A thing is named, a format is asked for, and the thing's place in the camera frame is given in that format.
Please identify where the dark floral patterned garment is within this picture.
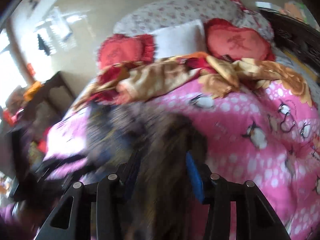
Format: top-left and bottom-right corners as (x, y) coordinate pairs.
(85, 102), (207, 239)

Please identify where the dark carved wooden headboard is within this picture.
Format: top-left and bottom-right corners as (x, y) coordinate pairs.
(259, 8), (319, 76)

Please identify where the floral white quilt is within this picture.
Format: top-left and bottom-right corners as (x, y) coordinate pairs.
(113, 0), (274, 42)

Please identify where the red heart pillow right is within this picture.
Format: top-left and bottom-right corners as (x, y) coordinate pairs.
(204, 18), (275, 61)

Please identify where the wooden framed window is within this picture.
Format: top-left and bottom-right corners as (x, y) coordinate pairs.
(0, 17), (36, 111)

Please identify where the red heart pillow left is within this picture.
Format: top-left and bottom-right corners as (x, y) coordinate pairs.
(97, 34), (156, 70)

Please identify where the pink penguin bed sheet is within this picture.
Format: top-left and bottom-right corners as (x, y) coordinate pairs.
(42, 78), (320, 240)

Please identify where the magenta left sleeve forearm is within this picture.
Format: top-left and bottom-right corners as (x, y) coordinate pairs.
(1, 203), (37, 240)

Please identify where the dark wooden cabinet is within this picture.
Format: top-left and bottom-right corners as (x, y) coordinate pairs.
(1, 71), (75, 153)

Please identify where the person's left hand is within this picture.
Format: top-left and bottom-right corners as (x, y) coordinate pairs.
(12, 200), (47, 231)

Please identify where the red heart pillow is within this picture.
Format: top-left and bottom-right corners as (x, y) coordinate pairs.
(97, 34), (156, 70)
(204, 18), (275, 61)

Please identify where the white pillow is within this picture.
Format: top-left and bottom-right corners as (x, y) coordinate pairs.
(150, 20), (207, 60)

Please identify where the red gold floral blanket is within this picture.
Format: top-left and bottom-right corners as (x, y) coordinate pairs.
(73, 52), (313, 112)

